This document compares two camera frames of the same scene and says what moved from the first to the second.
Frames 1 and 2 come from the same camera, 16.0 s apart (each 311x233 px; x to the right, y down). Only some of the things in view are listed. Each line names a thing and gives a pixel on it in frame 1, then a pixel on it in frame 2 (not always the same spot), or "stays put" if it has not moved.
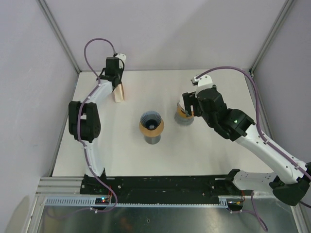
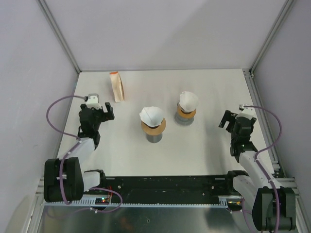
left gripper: x=120 y=69 -> x=106 y=116
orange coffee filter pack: x=119 y=93 stays put
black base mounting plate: x=198 y=189 stays put
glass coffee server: x=183 y=121 stays put
